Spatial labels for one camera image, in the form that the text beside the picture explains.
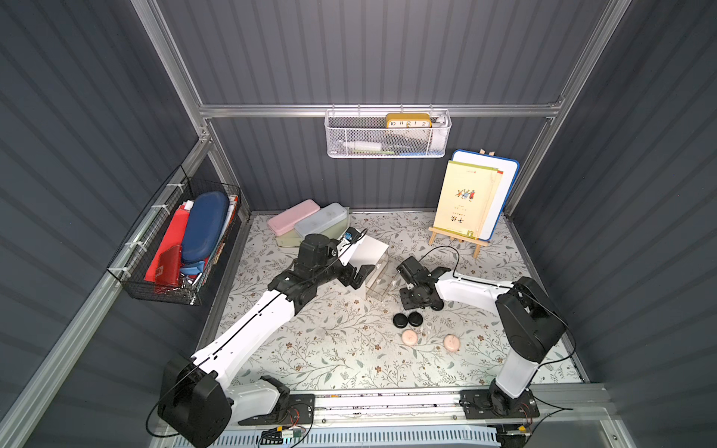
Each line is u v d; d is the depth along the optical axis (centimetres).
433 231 106
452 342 84
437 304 91
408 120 87
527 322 48
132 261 61
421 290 69
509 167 88
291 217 107
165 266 65
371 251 90
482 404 73
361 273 69
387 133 90
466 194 94
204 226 72
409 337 85
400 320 89
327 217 103
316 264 59
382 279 98
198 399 38
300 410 74
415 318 89
